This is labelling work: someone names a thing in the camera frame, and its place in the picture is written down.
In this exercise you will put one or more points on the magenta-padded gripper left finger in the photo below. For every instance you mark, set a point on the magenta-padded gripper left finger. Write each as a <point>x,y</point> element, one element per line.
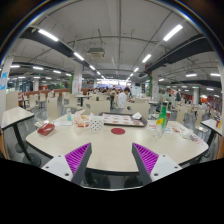
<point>76,158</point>

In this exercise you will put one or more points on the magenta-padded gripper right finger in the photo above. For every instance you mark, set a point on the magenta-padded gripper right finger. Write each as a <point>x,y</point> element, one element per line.
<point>146,158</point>

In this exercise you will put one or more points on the green plastic drink bottle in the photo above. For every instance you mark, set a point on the green plastic drink bottle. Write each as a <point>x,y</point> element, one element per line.
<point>161,121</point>

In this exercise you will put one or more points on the white printed card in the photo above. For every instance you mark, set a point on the white printed card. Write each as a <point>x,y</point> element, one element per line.
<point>62,123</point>

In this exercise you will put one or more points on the flat round red coaster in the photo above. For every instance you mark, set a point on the flat round red coaster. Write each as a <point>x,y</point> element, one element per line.
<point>118,131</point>

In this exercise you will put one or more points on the white black-dotted mug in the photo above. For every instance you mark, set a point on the white black-dotted mug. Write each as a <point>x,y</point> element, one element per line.
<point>96,123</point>

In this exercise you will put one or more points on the red pouch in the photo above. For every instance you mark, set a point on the red pouch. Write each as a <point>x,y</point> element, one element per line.
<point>46,128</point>

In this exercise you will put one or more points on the small clear sanitizer bottle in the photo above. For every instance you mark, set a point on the small clear sanitizer bottle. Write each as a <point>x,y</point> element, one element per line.
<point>69,115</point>

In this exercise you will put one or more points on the crumpled white napkin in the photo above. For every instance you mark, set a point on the crumpled white napkin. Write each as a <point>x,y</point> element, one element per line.
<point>137,115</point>

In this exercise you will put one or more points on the clear plastic bag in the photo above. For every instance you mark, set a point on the clear plastic bag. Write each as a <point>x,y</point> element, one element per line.
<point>185,134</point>

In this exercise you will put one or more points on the brown tray with paper liner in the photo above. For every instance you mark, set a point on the brown tray with paper liner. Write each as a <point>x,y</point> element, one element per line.
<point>120,120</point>

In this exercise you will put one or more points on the beige chairs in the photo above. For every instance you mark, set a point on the beige chairs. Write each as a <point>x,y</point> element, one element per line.
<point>98,106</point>

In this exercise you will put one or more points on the person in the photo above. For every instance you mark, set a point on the person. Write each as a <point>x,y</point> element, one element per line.
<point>177,96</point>
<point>122,99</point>

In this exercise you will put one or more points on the beige side table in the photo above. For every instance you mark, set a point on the beige side table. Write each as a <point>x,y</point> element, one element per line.
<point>211,126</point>
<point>13,116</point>

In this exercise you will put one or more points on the ceiling air conditioner unit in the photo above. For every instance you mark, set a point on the ceiling air conditioner unit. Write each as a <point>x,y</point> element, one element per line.
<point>96,52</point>

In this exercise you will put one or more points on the ceiling lights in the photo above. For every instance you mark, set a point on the ceiling lights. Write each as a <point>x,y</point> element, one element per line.
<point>48,35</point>

